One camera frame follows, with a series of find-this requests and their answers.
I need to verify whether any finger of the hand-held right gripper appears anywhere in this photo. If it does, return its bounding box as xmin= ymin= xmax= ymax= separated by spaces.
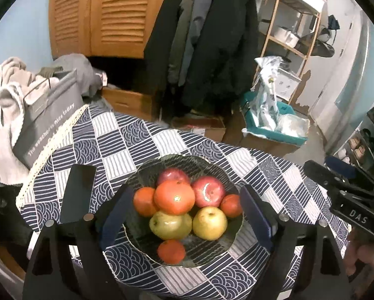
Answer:
xmin=325 ymin=155 xmax=374 ymax=194
xmin=303 ymin=160 xmax=362 ymax=194

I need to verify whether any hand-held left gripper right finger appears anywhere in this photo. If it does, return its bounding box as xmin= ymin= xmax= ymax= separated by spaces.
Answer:
xmin=239 ymin=185 xmax=351 ymax=300

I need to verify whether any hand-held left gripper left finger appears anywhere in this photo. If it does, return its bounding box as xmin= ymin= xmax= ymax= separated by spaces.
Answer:
xmin=22 ymin=186 xmax=134 ymax=300

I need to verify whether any small tangerine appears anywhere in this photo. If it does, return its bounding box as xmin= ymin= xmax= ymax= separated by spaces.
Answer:
xmin=157 ymin=239 xmax=186 ymax=265
xmin=220 ymin=194 xmax=244 ymax=219

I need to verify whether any ribbed glass bowl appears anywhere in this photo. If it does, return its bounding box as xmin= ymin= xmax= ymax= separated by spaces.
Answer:
xmin=122 ymin=154 xmax=245 ymax=269

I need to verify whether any yellow-green apple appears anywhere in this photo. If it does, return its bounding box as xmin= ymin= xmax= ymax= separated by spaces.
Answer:
xmin=192 ymin=206 xmax=228 ymax=241

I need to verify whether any large dark red apple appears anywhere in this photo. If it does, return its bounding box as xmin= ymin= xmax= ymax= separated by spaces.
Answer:
xmin=191 ymin=176 xmax=226 ymax=208

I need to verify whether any green yellow pear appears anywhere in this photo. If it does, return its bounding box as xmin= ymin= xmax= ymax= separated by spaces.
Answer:
xmin=149 ymin=210 xmax=193 ymax=241

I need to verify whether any large orange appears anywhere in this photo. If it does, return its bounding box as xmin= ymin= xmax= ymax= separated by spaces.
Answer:
xmin=153 ymin=179 xmax=196 ymax=216

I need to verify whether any person's right hand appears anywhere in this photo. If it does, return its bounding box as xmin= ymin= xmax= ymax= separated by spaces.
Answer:
xmin=343 ymin=228 xmax=374 ymax=277

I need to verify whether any shoe rack with shoes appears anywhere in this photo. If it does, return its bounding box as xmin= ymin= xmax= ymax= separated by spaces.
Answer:
xmin=337 ymin=97 xmax=374 ymax=163

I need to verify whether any clear plastic bag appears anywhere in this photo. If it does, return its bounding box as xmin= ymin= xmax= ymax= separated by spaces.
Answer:
xmin=276 ymin=114 xmax=310 ymax=138

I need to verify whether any large cardboard box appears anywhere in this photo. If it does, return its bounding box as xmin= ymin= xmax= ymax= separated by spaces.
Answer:
xmin=226 ymin=112 xmax=303 ymax=158

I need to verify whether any teal plastic bin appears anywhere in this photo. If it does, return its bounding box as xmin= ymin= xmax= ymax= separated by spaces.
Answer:
xmin=240 ymin=95 xmax=309 ymax=146

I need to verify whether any blue white patterned tablecloth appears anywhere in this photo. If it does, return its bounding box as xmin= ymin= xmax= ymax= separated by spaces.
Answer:
xmin=16 ymin=104 xmax=354 ymax=300

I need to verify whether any white labelled box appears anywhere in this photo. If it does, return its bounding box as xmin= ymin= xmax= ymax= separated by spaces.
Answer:
xmin=273 ymin=69 xmax=301 ymax=101

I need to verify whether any white door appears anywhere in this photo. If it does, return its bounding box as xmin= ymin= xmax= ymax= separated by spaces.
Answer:
xmin=312 ymin=6 xmax=370 ymax=116

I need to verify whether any red label cardboard box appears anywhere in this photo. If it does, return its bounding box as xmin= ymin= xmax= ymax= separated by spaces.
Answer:
xmin=171 ymin=115 xmax=226 ymax=143

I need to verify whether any dark hanging bag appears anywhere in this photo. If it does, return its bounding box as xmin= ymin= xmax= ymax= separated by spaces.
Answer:
xmin=312 ymin=28 xmax=335 ymax=57

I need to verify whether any wooden drawer box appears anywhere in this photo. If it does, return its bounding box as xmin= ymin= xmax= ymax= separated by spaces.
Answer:
xmin=102 ymin=87 xmax=161 ymax=121

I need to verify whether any grey fabric storage bag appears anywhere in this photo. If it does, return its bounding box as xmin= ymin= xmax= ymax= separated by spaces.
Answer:
xmin=12 ymin=68 xmax=84 ymax=169

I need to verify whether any white cooking pot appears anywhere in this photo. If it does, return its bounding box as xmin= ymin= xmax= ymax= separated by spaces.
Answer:
xmin=273 ymin=26 xmax=300 ymax=46

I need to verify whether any black folded umbrella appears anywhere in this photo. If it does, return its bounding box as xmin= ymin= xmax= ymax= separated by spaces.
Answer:
xmin=327 ymin=15 xmax=340 ymax=47

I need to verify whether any large black coat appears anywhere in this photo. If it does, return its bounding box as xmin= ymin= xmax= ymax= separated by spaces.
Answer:
xmin=181 ymin=0 xmax=259 ymax=110

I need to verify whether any grey garment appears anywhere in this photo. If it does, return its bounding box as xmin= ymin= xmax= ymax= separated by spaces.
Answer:
xmin=40 ymin=54 xmax=108 ymax=97

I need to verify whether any wooden shelf rack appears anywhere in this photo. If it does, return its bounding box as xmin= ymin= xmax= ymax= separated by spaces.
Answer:
xmin=257 ymin=0 xmax=328 ymax=104

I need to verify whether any grey coat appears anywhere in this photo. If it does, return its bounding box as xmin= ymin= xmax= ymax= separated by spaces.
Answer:
xmin=166 ymin=0 xmax=219 ymax=85

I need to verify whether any wooden louvered wardrobe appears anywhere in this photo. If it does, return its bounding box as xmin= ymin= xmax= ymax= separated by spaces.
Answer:
xmin=49 ymin=0 xmax=175 ymax=60

